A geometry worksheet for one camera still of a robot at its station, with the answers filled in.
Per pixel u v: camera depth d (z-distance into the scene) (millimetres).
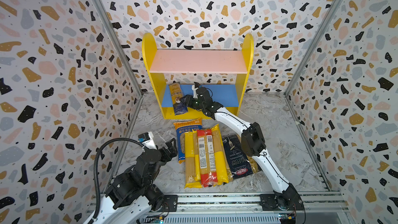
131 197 444
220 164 792
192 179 781
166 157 594
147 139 568
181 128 948
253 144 629
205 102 778
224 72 1134
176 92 983
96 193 428
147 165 457
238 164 816
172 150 606
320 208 734
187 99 855
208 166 780
